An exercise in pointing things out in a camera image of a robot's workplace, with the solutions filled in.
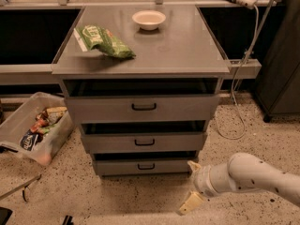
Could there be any green snack bag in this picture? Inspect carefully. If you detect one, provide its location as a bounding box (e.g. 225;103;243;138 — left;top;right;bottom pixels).
73;25;136;59

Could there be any black object bottom left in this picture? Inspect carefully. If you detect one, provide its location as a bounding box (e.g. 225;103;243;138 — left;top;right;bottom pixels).
0;207;13;225

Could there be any grey drawer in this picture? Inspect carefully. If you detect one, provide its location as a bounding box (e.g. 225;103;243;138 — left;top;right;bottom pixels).
93;150;199;176
81;121;207;153
63;78;218;124

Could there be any grey top drawer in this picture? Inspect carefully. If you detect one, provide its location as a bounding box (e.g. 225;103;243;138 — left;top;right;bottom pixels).
63;78;218;124

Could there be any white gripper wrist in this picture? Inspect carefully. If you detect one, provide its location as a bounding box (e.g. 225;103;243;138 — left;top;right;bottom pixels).
178;160;226;216

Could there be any grey middle drawer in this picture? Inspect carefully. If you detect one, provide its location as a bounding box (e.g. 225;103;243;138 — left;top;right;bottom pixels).
81;121;207;153

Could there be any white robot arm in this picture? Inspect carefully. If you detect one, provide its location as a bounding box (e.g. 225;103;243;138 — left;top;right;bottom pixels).
178;153;300;215

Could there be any black clip bottom edge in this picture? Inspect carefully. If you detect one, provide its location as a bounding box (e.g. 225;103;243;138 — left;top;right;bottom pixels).
62;216;73;225

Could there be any grey metal rail frame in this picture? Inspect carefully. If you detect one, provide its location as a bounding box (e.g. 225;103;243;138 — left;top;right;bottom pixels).
0;0;282;86

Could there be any blue white snack packet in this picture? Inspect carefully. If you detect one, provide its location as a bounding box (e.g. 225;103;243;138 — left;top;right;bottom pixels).
20;133;38;151

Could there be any white cable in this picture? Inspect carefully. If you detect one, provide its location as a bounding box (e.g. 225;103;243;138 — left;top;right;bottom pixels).
214;3;282;141

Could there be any metal rod on floor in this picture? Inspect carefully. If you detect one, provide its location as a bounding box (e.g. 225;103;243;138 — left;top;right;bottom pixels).
0;174;42;203

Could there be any brown bread package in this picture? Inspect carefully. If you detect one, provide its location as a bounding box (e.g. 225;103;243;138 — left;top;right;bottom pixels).
45;106;68;125

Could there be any clear plastic bin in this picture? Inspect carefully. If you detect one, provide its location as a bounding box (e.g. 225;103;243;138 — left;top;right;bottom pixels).
0;92;74;166

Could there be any dark cabinet on right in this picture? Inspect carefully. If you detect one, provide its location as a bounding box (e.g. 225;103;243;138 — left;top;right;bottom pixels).
254;0;300;123

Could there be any white bowl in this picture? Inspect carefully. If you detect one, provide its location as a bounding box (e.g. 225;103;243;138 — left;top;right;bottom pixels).
132;10;166;31

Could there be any red orange snack packet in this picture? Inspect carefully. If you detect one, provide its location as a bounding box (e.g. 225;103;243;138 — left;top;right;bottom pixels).
30;114;49;134

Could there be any grey bottom drawer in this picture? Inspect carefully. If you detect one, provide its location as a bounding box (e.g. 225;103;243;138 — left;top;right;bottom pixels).
93;150;199;176

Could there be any grey drawer cabinet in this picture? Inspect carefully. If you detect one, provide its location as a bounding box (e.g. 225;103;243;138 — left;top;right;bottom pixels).
52;5;229;176

